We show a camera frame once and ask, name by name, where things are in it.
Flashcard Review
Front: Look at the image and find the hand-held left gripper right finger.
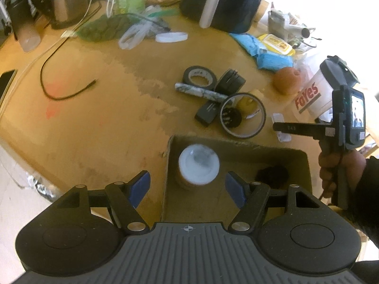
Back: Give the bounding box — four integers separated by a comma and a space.
225, 171, 326, 234

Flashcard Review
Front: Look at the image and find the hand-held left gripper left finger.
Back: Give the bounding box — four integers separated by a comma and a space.
50, 170, 151, 234

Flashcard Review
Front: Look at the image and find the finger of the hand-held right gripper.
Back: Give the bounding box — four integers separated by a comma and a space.
272, 122, 334, 139

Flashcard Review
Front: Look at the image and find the clear plastic wrapper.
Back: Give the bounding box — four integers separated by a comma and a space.
272, 113, 291, 143

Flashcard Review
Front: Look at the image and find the brown cardboard box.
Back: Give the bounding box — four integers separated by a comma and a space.
161, 135, 313, 223

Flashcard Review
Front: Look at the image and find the amber tape roll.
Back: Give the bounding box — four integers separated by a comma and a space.
220, 93, 266, 139

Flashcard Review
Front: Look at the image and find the black power adapter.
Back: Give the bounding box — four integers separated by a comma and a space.
255, 166, 290, 189

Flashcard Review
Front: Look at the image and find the white-lidded round jar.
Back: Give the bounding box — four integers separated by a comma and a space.
178, 144, 221, 190

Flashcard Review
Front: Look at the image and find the black round plug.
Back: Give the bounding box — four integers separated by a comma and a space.
222, 106, 244, 128

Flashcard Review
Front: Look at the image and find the black rectangular case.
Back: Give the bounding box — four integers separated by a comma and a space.
195, 101, 221, 126

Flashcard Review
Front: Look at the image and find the marble-patterned pen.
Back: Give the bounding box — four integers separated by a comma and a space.
175, 82, 229, 103

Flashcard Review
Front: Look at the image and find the person's right forearm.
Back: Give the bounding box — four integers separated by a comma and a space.
343, 157, 379, 240

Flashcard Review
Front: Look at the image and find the person's right hand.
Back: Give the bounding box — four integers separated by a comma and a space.
318, 150, 368, 192

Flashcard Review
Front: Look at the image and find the clear shaker bottle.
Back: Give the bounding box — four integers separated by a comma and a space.
294, 56, 360, 116

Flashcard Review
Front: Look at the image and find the orange fruit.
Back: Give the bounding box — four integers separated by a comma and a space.
273, 67, 302, 94

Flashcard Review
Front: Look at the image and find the white plastic bag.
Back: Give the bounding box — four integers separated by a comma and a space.
296, 44, 324, 76

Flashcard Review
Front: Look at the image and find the black caster wheel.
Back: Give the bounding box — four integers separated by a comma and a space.
215, 69, 247, 94

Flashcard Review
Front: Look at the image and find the yellow wipes packet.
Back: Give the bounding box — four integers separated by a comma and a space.
257, 34, 297, 56

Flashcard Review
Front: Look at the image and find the small silver torch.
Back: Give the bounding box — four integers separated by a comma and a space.
292, 25, 316, 39

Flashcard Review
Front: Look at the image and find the crumpled clear foil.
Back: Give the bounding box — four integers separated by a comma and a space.
16, 170, 61, 203

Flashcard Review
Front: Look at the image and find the black electrical tape roll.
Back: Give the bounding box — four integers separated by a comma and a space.
183, 66, 218, 89

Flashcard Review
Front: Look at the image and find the black air fryer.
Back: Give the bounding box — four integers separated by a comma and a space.
180, 0, 271, 34

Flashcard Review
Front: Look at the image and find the clear plastic bag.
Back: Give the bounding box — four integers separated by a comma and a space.
118, 20, 172, 50

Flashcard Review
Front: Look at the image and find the green net bag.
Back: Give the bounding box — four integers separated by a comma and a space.
76, 15, 134, 42

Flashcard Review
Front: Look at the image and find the smartphone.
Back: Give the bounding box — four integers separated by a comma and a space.
0, 69, 18, 102

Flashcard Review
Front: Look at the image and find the green round container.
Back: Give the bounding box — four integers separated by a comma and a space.
114, 0, 147, 15

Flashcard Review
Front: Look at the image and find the frosted plastic bottle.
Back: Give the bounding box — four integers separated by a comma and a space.
6, 0, 41, 53

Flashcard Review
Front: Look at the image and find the steel electric kettle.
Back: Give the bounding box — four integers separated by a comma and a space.
29, 0, 91, 30

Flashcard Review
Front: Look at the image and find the black cable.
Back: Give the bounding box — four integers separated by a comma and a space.
40, 34, 98, 100

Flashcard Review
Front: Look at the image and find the white ring lid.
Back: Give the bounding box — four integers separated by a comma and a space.
155, 31, 188, 44

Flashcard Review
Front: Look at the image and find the white cable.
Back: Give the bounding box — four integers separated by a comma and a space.
0, 0, 103, 95

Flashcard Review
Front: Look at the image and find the white drawstring cord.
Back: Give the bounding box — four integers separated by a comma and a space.
105, 0, 123, 19

